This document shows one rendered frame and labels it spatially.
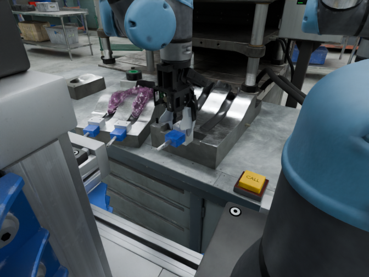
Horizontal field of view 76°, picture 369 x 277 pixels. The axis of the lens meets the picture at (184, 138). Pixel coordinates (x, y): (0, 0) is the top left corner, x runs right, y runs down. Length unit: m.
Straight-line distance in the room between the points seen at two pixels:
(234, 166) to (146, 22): 0.55
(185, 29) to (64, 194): 0.45
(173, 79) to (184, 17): 0.13
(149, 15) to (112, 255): 0.36
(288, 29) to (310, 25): 0.85
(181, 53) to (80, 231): 0.44
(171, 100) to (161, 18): 0.24
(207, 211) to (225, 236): 0.60
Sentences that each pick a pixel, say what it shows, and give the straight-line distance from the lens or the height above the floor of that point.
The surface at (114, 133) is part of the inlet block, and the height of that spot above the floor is 0.87.
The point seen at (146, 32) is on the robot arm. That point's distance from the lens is 0.38.
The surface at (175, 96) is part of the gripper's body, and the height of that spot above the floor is 1.08.
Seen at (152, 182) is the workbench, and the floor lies 0.62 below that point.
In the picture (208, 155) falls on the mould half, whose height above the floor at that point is 0.85.
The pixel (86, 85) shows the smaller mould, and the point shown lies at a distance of 1.39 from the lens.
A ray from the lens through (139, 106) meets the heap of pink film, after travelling 0.98.
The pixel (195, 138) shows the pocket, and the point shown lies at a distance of 0.80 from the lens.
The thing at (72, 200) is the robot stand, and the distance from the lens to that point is 0.18.
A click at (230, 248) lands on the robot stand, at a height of 1.04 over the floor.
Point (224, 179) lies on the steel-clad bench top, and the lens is 0.74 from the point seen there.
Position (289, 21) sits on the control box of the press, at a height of 1.15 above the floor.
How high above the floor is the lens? 1.29
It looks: 33 degrees down
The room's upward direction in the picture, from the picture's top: straight up
